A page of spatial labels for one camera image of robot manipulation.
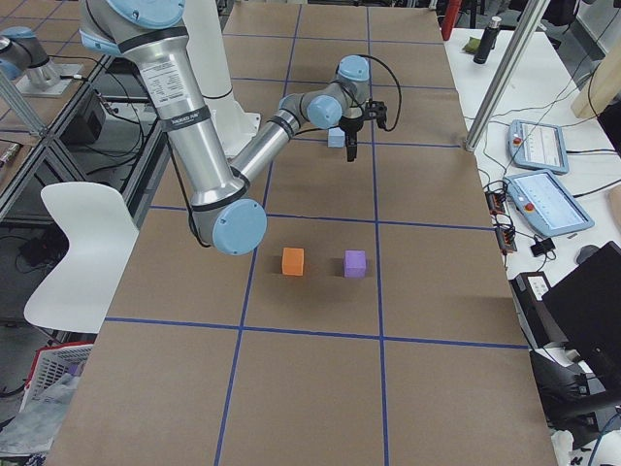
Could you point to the teach pendant near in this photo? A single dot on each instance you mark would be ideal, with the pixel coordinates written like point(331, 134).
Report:
point(546, 204)

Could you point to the black water bottle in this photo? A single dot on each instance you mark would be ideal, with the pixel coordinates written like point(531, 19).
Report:
point(487, 40)

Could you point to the teach pendant far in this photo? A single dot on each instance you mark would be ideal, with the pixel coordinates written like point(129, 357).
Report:
point(533, 146)

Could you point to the purple foam block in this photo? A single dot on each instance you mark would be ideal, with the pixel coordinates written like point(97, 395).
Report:
point(354, 264)

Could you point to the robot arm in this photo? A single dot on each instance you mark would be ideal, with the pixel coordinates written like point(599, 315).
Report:
point(177, 46)

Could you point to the white plastic chair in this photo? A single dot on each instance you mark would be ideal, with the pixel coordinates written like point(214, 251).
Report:
point(76, 295)

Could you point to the orange foam block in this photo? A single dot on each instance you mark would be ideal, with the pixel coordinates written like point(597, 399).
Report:
point(293, 262)

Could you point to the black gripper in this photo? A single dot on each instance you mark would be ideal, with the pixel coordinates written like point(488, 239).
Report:
point(349, 127)

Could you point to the green cloth pouch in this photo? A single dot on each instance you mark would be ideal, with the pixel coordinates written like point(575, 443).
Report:
point(472, 46)

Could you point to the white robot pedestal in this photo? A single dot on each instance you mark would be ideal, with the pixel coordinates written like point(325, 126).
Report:
point(234, 126)

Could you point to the teach pendant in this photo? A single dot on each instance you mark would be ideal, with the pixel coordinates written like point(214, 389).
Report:
point(533, 146)
point(546, 204)

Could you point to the white plastic basket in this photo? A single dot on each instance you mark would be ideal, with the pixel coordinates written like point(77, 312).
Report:
point(50, 364)

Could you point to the aluminium frame post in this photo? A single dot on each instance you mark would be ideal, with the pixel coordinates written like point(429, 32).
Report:
point(516, 47)

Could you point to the black power box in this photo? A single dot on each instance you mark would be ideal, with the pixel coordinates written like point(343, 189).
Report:
point(537, 322)

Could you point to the light blue foam block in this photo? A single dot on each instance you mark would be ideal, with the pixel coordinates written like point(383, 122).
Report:
point(336, 138)

